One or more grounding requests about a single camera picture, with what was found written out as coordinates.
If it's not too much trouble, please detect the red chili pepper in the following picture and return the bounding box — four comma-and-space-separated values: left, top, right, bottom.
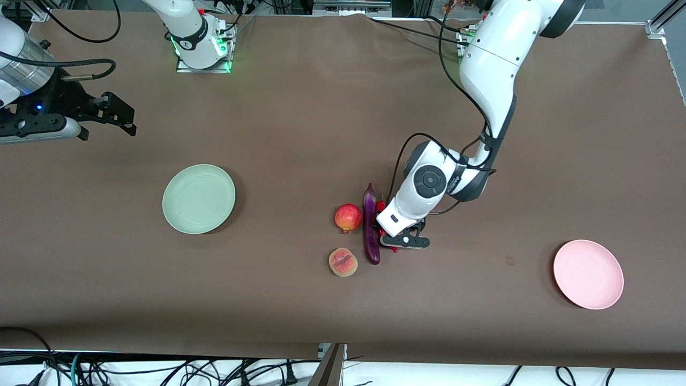
375, 201, 398, 254

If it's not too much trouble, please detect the aluminium frame post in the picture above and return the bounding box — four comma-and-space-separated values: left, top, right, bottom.
308, 343, 348, 386

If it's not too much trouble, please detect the diagonal aluminium profile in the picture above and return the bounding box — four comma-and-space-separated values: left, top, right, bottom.
651, 0, 686, 26

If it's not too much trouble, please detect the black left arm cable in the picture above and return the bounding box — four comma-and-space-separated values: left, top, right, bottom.
387, 0, 496, 215

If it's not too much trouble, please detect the pink yellow peach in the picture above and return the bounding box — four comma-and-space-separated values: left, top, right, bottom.
329, 247, 359, 278

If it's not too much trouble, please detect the brown table cover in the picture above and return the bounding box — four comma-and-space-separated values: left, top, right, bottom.
0, 10, 686, 370

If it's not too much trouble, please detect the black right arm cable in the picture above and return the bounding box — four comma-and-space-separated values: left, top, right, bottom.
0, 0, 122, 81

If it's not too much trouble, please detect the aluminium frame bar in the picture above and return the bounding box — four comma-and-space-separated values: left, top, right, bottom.
312, 0, 393, 18

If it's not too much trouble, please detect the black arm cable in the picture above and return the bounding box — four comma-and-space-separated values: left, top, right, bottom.
0, 0, 122, 81
387, 0, 496, 215

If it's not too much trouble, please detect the long purple eggplant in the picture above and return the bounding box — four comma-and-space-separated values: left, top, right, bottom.
362, 183, 382, 265

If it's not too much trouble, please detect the light green round plate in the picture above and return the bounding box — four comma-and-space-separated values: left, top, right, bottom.
162, 164, 236, 235

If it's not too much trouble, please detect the pink round plate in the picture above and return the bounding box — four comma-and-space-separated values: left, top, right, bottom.
553, 239, 625, 310

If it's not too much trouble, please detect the black looped floor cable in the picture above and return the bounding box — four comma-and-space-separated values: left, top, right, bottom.
0, 326, 61, 386

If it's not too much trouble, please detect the black cable on table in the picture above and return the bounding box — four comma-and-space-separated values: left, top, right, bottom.
369, 16, 467, 46

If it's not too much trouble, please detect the red pomegranate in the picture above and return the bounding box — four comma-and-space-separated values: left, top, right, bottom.
334, 203, 363, 234

